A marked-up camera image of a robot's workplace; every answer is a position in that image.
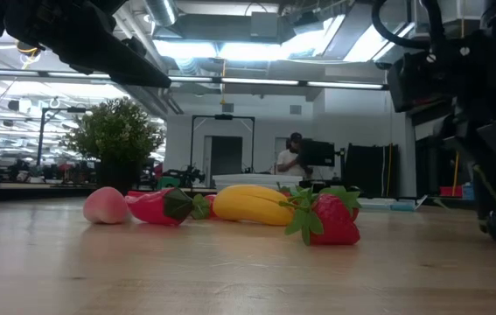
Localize black stand frame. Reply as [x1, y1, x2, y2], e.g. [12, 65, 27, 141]
[36, 106, 87, 168]

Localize black monitor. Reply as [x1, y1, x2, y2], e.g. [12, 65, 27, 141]
[298, 138, 337, 169]

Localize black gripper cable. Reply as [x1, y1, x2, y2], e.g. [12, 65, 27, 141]
[370, 0, 445, 50]

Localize green machine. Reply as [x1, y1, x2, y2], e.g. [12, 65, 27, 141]
[157, 174, 182, 191]

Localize green artificial potted plant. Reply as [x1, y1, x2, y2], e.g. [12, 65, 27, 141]
[60, 96, 166, 197]

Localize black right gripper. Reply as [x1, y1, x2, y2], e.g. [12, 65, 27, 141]
[388, 30, 496, 128]

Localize pink toy peach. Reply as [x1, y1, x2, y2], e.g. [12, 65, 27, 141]
[82, 186, 129, 226]

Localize silver air duct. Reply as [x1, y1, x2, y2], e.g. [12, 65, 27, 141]
[143, 0, 179, 28]

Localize yellow hanging cable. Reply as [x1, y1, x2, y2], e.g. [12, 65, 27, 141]
[451, 150, 460, 197]

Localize red box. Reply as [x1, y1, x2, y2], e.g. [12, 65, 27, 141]
[438, 185, 464, 198]

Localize red toy pepper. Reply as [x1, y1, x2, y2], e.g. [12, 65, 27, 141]
[123, 186, 195, 228]

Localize clear lid teal rim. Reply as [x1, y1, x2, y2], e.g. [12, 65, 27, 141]
[355, 194, 429, 213]

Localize black gantry frame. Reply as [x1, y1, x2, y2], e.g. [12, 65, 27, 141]
[189, 113, 256, 175]

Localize clear plastic food container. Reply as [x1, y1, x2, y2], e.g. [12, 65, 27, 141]
[211, 172, 304, 193]

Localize black panel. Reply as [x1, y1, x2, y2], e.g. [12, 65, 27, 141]
[345, 143, 401, 199]

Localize long LED light bar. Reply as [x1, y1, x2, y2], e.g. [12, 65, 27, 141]
[0, 67, 389, 92]

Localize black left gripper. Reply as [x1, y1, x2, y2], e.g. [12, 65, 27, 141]
[5, 0, 172, 88]

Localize person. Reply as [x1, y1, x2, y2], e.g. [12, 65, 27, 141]
[275, 131, 314, 178]

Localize yellow toy banana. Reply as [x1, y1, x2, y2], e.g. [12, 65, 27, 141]
[212, 184, 297, 228]

